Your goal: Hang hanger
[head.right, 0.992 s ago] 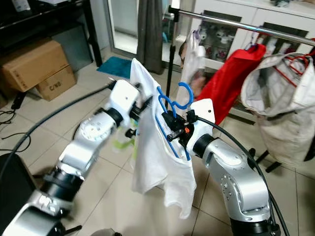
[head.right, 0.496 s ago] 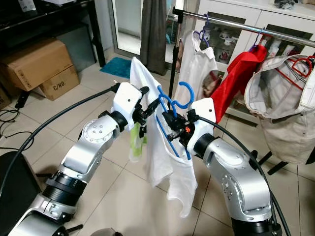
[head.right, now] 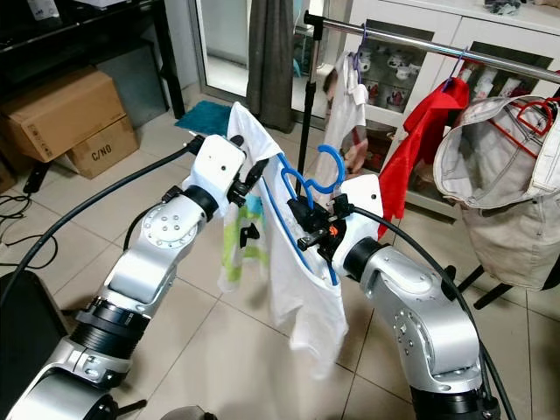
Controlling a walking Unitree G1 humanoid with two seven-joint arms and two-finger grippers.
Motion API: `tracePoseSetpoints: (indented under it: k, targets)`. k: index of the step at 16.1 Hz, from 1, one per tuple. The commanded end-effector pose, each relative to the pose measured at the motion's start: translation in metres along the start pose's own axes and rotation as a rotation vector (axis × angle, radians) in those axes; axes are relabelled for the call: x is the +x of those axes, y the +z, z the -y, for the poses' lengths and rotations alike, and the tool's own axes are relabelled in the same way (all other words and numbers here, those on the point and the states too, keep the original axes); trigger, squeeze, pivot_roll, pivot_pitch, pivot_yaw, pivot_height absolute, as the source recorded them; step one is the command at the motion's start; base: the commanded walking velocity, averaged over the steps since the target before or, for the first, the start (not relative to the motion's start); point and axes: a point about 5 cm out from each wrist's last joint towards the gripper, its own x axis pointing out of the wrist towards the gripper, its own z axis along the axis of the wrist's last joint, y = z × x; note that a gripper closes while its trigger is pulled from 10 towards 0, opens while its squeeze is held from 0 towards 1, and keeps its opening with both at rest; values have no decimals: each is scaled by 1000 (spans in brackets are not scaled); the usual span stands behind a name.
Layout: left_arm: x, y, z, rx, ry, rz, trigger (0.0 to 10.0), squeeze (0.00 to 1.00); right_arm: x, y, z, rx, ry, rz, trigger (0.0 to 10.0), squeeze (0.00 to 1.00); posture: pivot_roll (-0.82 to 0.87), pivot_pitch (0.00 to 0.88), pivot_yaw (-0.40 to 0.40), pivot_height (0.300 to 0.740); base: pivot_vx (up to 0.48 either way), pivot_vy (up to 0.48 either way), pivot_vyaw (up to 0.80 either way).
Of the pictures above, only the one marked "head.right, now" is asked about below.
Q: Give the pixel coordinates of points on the blue plastic hanger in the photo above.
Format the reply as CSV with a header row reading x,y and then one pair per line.
x,y
341,168

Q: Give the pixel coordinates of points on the white shirt with green print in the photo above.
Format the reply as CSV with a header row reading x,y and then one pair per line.
x,y
293,297

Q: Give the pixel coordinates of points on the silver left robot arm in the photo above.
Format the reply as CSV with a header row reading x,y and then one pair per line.
x,y
131,280

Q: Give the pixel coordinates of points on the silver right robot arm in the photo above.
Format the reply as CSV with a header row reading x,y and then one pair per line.
x,y
429,324

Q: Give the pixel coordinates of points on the purple plastic hanger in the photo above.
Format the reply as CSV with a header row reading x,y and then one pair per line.
x,y
356,61
452,85

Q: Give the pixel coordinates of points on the red plastic hanger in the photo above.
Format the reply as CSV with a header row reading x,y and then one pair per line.
x,y
544,112

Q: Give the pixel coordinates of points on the teal floor mat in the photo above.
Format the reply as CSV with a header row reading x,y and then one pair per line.
x,y
203,118

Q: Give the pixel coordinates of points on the white polo shirt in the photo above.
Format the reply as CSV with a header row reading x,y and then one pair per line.
x,y
350,105

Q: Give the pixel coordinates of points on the grey curtain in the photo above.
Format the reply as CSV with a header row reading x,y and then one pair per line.
x,y
271,61

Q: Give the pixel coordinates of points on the red polo shirt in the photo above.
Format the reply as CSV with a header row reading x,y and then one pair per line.
x,y
424,131

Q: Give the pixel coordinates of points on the glass balcony door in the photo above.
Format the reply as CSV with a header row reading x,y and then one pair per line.
x,y
223,44

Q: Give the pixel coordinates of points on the grey panel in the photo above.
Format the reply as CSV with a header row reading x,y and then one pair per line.
x,y
136,83

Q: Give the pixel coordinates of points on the beige jacket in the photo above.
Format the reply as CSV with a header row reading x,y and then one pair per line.
x,y
490,175

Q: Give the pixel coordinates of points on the black clothes rack silver rod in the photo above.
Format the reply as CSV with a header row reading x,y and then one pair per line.
x,y
402,41

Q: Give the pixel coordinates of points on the large brown cardboard box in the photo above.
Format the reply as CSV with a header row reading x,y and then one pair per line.
x,y
61,109

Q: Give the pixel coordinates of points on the black power adapter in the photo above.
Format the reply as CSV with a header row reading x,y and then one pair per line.
x,y
38,178

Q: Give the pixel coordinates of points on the black desk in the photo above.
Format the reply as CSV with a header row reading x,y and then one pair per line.
x,y
105,26

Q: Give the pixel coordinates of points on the white display cabinet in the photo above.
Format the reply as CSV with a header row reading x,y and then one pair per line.
x,y
429,17

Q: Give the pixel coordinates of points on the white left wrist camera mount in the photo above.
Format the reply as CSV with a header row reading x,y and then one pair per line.
x,y
214,166

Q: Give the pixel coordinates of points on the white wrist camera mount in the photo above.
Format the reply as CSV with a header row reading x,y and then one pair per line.
x,y
359,197
214,166

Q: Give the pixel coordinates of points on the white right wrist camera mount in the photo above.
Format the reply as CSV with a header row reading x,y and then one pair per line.
x,y
359,197

